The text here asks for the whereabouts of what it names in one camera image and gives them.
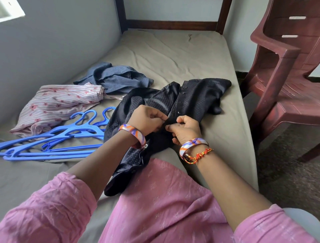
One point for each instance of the person's left hand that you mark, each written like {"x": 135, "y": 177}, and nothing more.
{"x": 147, "y": 120}

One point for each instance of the blue striped shirt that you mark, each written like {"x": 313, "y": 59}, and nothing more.
{"x": 115, "y": 77}

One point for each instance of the bed with beige sheet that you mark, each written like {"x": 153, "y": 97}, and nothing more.
{"x": 175, "y": 55}

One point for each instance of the maroon plastic chair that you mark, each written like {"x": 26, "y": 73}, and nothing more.
{"x": 285, "y": 80}

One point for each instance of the pile of blue hangers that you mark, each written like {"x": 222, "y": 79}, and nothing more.
{"x": 55, "y": 135}

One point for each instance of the white framed window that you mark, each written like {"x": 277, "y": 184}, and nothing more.
{"x": 10, "y": 10}

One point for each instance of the striped white purple bangle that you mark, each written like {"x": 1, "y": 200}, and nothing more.
{"x": 190, "y": 144}

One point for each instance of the striped orange purple bangle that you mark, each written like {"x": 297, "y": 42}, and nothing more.
{"x": 132, "y": 131}

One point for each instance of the dark wooden bed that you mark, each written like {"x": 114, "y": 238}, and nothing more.
{"x": 170, "y": 24}

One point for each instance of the person's right forearm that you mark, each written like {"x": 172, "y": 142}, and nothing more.
{"x": 230, "y": 185}

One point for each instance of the white trousers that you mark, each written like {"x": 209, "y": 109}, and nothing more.
{"x": 307, "y": 220}

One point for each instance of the person's left forearm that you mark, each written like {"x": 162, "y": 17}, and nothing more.
{"x": 105, "y": 160}

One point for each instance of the pink floral striped garment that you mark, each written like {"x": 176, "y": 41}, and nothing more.
{"x": 55, "y": 102}

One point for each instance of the person's right hand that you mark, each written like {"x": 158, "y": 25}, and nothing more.
{"x": 186, "y": 130}

